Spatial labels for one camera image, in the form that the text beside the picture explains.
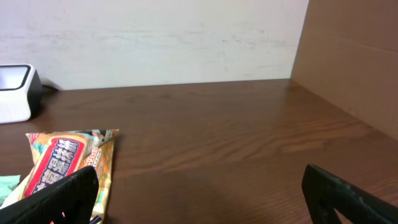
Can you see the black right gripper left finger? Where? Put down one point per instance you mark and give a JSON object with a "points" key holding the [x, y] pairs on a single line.
{"points": [[69, 200]]}

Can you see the light teal snack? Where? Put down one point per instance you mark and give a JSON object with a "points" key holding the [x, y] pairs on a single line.
{"points": [[7, 184]]}

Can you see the brown cardboard side panel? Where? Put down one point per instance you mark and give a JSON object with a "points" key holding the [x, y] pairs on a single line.
{"points": [[347, 55]]}

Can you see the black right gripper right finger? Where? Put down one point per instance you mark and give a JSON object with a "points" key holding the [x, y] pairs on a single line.
{"points": [[326, 195]]}

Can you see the cream snack bag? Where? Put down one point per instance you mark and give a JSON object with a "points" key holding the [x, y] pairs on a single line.
{"points": [[59, 154]]}

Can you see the white barcode scanner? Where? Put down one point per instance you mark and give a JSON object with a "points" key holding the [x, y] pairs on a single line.
{"points": [[21, 92]]}

